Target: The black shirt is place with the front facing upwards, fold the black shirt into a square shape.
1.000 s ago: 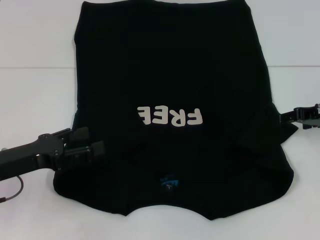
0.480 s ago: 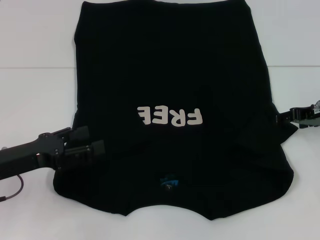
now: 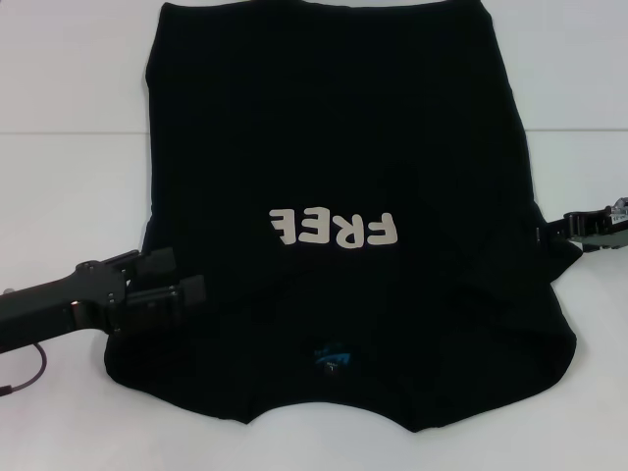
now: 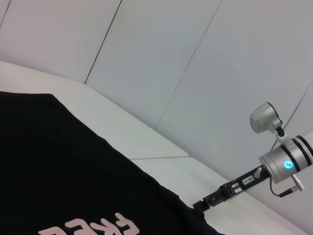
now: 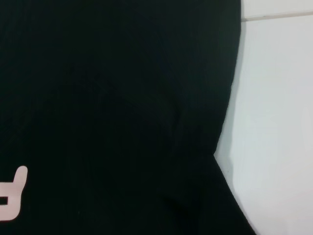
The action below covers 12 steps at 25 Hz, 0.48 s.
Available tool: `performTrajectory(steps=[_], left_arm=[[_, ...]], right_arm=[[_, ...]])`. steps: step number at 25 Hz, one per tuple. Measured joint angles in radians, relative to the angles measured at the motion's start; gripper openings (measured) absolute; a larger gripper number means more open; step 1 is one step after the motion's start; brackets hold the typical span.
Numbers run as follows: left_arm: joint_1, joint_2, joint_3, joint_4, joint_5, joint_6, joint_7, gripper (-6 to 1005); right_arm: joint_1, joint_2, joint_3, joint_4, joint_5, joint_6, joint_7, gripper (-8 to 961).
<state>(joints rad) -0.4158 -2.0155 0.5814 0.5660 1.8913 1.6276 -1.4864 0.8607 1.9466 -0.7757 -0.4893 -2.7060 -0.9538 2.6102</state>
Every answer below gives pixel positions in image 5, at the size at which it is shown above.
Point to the black shirt with FREE print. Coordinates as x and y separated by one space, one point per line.
110 98

